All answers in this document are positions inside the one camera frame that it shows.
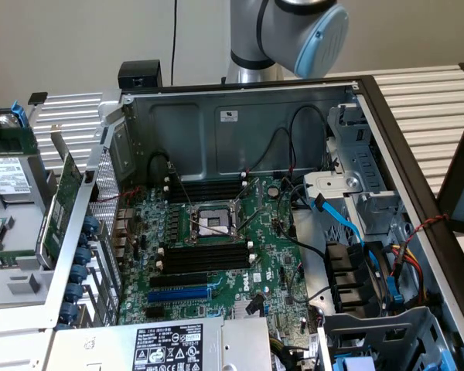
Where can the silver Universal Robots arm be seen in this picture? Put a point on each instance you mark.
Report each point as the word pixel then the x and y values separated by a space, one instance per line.
pixel 255 31

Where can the silver hard disk with label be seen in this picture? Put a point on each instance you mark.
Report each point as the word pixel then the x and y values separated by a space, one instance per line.
pixel 4 174

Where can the green graphics card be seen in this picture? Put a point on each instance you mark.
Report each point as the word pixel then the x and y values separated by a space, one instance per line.
pixel 63 201

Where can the black box with port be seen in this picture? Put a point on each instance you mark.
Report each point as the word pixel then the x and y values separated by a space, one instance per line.
pixel 139 71

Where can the blue card slot clip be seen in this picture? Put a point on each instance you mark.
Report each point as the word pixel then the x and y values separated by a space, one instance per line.
pixel 67 312
pixel 84 256
pixel 78 273
pixel 74 292
pixel 89 225

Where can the silver rear port block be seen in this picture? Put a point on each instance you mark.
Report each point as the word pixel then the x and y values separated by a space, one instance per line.
pixel 123 216

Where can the CPU socket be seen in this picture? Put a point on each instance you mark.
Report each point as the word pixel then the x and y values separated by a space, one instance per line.
pixel 212 216

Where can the long black expansion slot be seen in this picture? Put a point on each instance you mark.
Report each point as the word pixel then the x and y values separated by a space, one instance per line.
pixel 178 280

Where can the short black expansion slot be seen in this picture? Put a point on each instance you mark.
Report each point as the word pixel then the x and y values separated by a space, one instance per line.
pixel 154 313

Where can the blue expansion slot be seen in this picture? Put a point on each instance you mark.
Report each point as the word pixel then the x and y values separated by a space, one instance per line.
pixel 178 295

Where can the open metal PC case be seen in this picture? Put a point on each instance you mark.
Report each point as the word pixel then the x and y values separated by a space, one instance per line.
pixel 263 108

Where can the silver socket cover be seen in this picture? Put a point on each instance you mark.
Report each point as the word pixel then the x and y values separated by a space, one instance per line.
pixel 258 191

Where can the silver coin battery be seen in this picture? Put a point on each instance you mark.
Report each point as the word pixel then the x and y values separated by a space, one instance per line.
pixel 273 191

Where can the silver power supply with label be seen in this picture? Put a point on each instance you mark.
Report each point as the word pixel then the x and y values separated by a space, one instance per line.
pixel 162 348

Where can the green Dell motherboard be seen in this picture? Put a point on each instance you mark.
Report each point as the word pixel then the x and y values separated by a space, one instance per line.
pixel 267 251

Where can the small silver heatsink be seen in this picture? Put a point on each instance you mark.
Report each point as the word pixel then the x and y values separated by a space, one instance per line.
pixel 241 309

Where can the silver disk bay cage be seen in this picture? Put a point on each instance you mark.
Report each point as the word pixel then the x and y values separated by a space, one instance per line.
pixel 371 170

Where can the black plastic fan shroud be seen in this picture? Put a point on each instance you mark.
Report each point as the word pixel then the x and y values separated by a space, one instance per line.
pixel 348 270

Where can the blue plastic block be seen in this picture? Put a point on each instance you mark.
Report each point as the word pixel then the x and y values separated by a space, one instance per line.
pixel 355 365

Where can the blue plastic clip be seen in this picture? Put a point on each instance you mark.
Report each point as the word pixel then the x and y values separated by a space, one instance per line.
pixel 396 297

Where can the dark grey drive cage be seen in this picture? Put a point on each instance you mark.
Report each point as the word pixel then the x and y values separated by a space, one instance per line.
pixel 390 328

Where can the blue disk rail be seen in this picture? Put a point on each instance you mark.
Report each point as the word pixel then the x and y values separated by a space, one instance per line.
pixel 21 116

